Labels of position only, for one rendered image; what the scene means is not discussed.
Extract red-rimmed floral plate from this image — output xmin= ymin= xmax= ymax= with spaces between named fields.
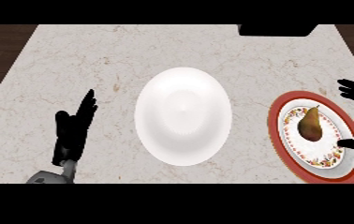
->
xmin=268 ymin=90 xmax=354 ymax=185

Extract plain white plate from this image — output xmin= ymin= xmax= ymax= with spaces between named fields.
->
xmin=133 ymin=67 xmax=234 ymax=167

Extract black appliance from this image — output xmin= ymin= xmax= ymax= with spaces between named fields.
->
xmin=238 ymin=23 xmax=321 ymax=37

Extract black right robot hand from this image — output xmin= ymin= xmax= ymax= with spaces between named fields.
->
xmin=337 ymin=78 xmax=354 ymax=150

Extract brown-green pear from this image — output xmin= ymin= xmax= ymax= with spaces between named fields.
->
xmin=297 ymin=105 xmax=325 ymax=142

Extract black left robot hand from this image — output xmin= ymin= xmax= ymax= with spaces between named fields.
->
xmin=52 ymin=88 xmax=101 ymax=168

